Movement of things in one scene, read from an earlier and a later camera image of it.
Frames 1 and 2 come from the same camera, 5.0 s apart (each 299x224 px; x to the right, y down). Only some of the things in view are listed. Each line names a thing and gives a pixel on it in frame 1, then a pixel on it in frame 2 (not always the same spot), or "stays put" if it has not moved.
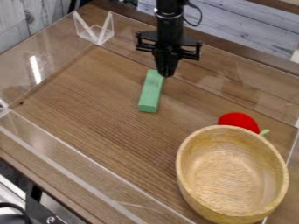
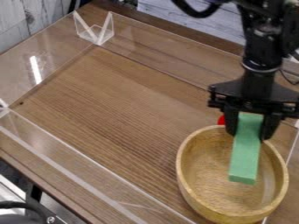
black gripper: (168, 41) → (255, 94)
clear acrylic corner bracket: (96, 33) stays put
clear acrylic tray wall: (72, 178) stays put
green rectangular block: (152, 90) → (247, 147)
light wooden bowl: (231, 174) stays put
